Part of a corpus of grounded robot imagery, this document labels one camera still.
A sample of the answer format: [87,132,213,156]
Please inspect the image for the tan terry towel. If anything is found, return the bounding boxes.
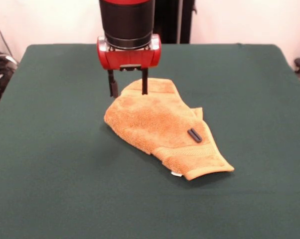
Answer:
[104,77,235,181]

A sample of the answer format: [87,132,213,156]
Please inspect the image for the small black rubber pad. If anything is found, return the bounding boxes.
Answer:
[187,128,204,144]

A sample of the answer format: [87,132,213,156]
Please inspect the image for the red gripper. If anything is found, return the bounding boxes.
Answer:
[97,33,162,99]

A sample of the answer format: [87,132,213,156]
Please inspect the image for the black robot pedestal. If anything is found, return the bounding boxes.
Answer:
[152,0,198,45]

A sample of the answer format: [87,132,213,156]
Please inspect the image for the black equipment with cables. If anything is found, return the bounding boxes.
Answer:
[0,19,19,103]

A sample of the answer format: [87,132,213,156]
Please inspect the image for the dark green table cloth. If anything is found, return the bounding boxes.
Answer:
[0,44,300,239]

